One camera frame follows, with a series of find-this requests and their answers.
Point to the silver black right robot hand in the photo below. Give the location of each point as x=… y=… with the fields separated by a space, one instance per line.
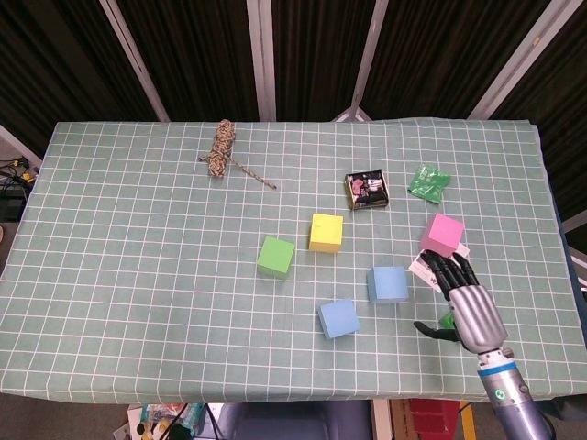
x=477 y=316

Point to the pink foam cube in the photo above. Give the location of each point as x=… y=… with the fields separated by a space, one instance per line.
x=442 y=231

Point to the blue foam cube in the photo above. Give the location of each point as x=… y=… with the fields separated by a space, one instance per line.
x=387 y=284
x=339 y=318

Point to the yellow foam cube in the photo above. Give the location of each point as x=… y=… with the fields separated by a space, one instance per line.
x=326 y=231

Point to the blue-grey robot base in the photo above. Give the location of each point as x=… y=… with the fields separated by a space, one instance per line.
x=293 y=421

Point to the green toy brick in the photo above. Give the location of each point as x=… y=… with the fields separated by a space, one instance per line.
x=445 y=319

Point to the white photo postcard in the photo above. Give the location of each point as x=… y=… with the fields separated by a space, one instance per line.
x=422 y=270

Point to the red plastic box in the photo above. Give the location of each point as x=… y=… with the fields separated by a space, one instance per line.
x=433 y=419

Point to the brown cardboard box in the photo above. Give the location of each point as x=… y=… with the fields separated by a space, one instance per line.
x=400 y=419

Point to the green snack packet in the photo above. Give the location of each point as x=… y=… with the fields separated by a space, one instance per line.
x=428 y=183

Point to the white table leg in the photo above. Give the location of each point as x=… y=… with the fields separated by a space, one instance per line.
x=379 y=419

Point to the black food tin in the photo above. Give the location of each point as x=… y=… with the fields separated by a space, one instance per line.
x=367 y=190

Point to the green foam cube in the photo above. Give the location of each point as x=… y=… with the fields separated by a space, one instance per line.
x=276 y=256

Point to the teal plastic packet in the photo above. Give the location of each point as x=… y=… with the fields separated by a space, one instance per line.
x=192 y=414

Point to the green checked tablecloth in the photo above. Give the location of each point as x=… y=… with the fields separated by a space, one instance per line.
x=137 y=275

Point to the dark pleated curtain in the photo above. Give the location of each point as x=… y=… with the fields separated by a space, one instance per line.
x=206 y=55

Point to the white frame post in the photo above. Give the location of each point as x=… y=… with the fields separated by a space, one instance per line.
x=262 y=59
x=575 y=223
x=138 y=69
x=506 y=78
x=369 y=46
x=20 y=146

